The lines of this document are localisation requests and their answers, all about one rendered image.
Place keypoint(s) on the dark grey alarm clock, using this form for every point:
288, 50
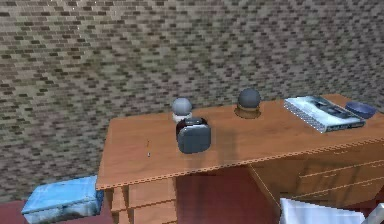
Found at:
194, 136

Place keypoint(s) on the blue bowl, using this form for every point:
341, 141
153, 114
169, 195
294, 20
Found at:
360, 109

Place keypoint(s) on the light grey ball statue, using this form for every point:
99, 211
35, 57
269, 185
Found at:
181, 107

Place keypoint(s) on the small pencil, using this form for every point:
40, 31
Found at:
148, 148

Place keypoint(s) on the dark grey ball statue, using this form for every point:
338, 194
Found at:
249, 99

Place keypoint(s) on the brown wooden desk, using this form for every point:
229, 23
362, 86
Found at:
266, 140

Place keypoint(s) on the white and blue book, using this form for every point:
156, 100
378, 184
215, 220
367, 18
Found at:
321, 114

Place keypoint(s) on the light blue box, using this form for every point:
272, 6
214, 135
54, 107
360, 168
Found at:
63, 200

